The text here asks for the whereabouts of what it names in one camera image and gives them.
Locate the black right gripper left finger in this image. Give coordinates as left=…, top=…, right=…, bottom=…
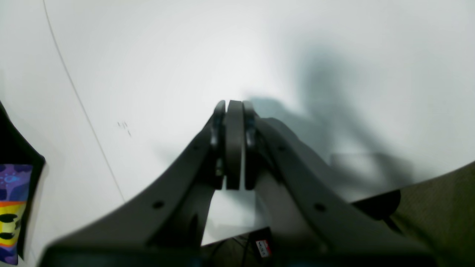
left=39, top=101, right=244, bottom=267

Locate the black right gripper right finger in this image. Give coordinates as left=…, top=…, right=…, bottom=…
left=243, top=101, right=436, bottom=267

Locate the black T-shirt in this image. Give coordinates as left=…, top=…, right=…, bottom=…
left=0, top=106, right=45, bottom=266

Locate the black box with red label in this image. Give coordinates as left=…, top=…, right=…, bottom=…
left=248, top=227, right=272, bottom=262

